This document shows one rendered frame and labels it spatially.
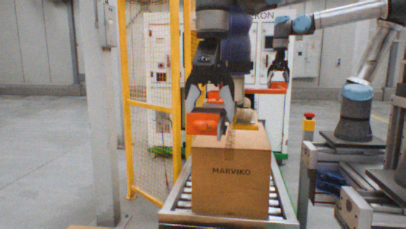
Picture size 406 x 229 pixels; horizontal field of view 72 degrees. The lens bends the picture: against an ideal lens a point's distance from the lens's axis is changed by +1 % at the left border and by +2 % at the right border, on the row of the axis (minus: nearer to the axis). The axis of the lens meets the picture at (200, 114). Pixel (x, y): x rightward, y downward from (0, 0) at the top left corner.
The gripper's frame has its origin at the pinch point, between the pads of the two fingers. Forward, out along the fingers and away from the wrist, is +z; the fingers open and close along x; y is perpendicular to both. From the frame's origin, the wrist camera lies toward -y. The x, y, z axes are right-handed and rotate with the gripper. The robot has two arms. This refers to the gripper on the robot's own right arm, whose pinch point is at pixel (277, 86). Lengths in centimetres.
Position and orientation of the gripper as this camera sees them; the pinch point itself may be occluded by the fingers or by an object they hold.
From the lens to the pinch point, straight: 155.6
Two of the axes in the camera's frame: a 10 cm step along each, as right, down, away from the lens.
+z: 0.0, 9.8, 2.0
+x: 9.9, 0.3, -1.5
